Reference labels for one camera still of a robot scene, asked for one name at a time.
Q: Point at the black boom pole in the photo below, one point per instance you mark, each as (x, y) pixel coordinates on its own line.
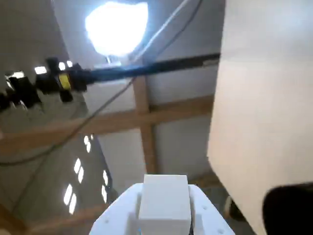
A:
(159, 67)

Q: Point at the bright ceiling lamp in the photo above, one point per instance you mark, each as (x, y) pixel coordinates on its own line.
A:
(117, 27)

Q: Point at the black pot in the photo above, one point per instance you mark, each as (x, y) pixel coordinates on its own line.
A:
(291, 210)

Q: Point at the white ceiling conduit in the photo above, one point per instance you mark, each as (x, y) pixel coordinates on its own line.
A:
(166, 27)

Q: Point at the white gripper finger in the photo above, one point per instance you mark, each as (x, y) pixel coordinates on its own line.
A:
(115, 215)
(207, 218)

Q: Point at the wooden frame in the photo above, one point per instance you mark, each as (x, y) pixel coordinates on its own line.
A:
(144, 122)

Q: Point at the white cube block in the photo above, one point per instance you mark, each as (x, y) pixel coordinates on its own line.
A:
(163, 203)

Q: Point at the black yellow clamp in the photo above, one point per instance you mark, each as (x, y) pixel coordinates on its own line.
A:
(63, 80)

